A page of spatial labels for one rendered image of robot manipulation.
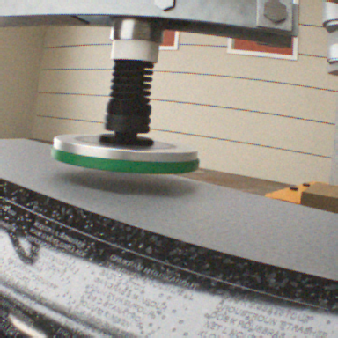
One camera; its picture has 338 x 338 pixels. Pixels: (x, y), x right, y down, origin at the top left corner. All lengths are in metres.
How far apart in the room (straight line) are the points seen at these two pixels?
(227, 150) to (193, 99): 1.01
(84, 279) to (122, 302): 0.05
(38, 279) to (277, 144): 6.55
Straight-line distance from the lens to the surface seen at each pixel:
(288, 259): 0.40
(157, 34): 0.66
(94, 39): 8.86
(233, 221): 0.52
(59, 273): 0.47
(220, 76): 7.33
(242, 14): 0.61
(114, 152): 0.58
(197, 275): 0.40
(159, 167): 0.59
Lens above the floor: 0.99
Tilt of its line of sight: 8 degrees down
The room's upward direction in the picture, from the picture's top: 6 degrees clockwise
